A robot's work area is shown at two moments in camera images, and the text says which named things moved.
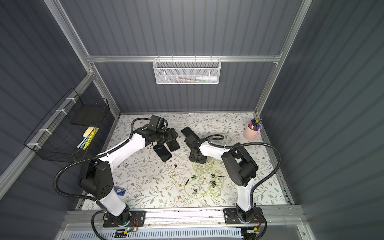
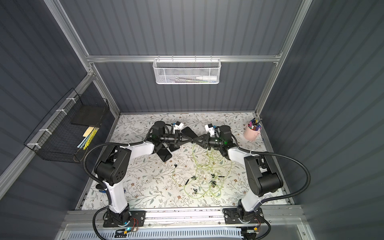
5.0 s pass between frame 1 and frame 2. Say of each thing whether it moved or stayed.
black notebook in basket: stayed
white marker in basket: stayed
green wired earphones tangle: stayed
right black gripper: moved
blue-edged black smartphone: moved
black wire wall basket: stayed
